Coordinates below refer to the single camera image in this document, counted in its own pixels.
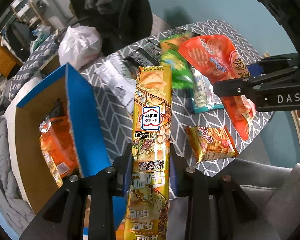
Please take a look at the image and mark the teal seaweed snack packet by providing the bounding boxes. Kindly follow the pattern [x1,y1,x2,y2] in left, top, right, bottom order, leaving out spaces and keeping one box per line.
[189,66,224,114]

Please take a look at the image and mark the red-orange chips bag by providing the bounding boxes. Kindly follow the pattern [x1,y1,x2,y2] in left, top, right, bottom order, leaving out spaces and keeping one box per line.
[178,35,256,141]

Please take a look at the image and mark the green peanut snack bag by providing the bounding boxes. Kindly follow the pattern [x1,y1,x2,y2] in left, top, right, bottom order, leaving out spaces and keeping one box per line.
[159,32,194,89]

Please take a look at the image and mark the long yellow snack packet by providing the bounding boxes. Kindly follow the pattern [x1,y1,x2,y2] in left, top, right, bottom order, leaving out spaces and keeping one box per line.
[123,66,172,239]

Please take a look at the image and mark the large orange chips bag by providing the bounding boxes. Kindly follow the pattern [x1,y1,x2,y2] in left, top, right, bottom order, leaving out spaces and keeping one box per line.
[39,99,78,187]

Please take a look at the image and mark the small orange fries snack packet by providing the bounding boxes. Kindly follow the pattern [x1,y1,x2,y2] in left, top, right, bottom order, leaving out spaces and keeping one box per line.
[185,126,239,163]

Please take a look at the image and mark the grey quilt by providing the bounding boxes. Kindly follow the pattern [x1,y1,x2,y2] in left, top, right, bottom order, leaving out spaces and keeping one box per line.
[0,112,34,236]

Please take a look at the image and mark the blue cardboard box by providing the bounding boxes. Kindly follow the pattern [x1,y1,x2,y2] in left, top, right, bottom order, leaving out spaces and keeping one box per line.
[4,63,127,240]

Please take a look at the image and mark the large black snack packet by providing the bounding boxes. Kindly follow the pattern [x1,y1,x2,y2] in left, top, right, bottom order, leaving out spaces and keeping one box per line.
[95,53,136,115]

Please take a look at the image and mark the dark grey hanging clothes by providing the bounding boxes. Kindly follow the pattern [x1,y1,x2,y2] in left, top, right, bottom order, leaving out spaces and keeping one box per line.
[70,0,153,56]

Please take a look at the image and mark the white plastic bag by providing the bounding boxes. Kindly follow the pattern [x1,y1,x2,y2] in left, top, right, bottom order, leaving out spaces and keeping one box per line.
[58,25,102,70]

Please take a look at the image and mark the checkered bench cushion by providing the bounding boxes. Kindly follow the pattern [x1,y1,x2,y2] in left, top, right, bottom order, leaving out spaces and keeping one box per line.
[8,33,59,101]

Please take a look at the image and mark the wooden shelf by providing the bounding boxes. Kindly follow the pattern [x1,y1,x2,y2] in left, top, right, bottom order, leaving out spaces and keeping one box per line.
[10,0,49,29]

